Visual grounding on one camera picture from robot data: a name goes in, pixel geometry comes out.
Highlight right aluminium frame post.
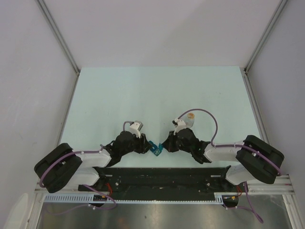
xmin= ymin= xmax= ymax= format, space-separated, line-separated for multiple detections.
xmin=243 ymin=0 xmax=289 ymax=74

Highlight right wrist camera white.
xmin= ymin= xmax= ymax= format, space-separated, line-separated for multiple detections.
xmin=172 ymin=118 xmax=187 ymax=135

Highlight clear pill bottle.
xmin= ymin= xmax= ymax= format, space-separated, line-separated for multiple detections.
xmin=184 ymin=113 xmax=195 ymax=128

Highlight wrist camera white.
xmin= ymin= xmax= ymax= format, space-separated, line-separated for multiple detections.
xmin=172 ymin=118 xmax=187 ymax=135
xmin=129 ymin=121 xmax=143 ymax=138

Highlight white cable duct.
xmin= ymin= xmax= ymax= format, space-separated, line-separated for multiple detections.
xmin=44 ymin=194 xmax=237 ymax=205

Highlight gold bottle lid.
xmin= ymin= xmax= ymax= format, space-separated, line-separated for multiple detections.
xmin=187 ymin=113 xmax=195 ymax=119

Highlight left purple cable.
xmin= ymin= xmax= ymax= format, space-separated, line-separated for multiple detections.
xmin=39 ymin=121 xmax=134 ymax=215

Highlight left aluminium frame post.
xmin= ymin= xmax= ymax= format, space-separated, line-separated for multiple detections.
xmin=35 ymin=0 xmax=81 ymax=76

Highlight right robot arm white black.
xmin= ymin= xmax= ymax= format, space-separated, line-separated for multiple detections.
xmin=162 ymin=128 xmax=285 ymax=191

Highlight teal weekly pill organizer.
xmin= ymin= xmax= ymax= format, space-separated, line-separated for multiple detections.
xmin=149 ymin=141 xmax=163 ymax=156

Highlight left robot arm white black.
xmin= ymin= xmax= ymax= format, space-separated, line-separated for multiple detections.
xmin=34 ymin=131 xmax=152 ymax=193

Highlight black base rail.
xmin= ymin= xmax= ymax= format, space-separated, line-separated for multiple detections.
xmin=92 ymin=167 xmax=245 ymax=201

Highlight aluminium frame post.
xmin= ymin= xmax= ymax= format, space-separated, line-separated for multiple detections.
xmin=35 ymin=0 xmax=81 ymax=76
xmin=243 ymin=0 xmax=289 ymax=74

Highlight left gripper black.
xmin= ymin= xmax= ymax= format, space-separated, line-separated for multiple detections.
xmin=120 ymin=131 xmax=152 ymax=156

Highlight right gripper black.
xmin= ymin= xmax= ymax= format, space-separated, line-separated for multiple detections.
xmin=161 ymin=130 xmax=193 ymax=154

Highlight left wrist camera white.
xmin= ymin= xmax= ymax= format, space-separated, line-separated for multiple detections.
xmin=129 ymin=121 xmax=143 ymax=138

